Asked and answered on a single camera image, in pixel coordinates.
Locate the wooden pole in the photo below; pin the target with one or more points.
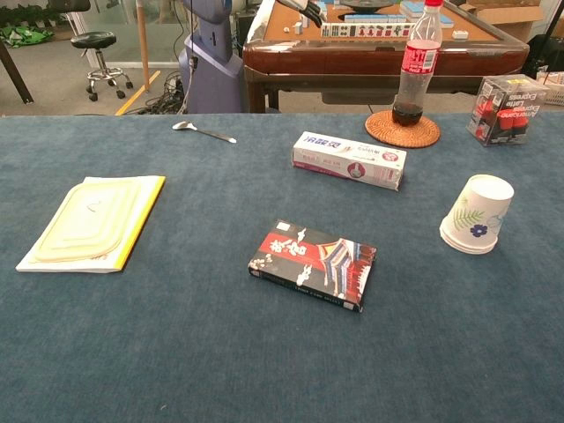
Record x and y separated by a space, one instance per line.
143 44

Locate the black swivel stool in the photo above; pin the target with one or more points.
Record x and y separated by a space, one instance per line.
99 53

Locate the metal spoon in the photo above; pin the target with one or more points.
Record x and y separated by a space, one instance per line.
202 130

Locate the white book with yellow spine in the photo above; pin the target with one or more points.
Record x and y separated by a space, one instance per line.
145 211

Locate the blue-backed mahjong tile row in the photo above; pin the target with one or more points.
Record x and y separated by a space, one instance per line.
372 18

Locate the cardboard box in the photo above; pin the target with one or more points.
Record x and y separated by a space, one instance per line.
506 13

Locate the brown mahjong table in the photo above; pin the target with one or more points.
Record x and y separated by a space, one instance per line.
335 61

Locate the cream plastic container lid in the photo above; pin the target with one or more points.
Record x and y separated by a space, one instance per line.
88 220

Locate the stacked blue mahjong tiles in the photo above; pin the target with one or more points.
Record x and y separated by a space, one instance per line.
412 9

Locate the green plant heap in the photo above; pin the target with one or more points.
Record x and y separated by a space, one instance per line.
24 33

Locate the white pink toothpaste box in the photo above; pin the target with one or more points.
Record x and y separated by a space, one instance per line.
343 158

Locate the white plastic basket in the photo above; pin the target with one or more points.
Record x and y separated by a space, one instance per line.
553 86

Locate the black slanted table leg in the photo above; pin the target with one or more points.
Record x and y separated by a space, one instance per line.
13 70

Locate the face-up mahjong tile row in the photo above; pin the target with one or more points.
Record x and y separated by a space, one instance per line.
365 30

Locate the black red illustrated book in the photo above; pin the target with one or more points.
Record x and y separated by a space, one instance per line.
313 264

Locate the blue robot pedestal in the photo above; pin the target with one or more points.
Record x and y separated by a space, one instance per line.
211 57

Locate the single white mahjong tile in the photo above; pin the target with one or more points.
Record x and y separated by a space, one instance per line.
460 34

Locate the white floral paper cup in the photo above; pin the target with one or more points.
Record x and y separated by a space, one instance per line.
480 207

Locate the cola bottle with red cap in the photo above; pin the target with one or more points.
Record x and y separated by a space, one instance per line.
418 57

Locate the round woven rattan coaster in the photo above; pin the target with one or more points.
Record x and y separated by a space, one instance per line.
388 132

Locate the black silver background robot hand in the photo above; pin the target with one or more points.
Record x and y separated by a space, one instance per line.
308 11

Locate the clear coffee capsule box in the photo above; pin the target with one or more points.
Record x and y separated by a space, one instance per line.
506 110

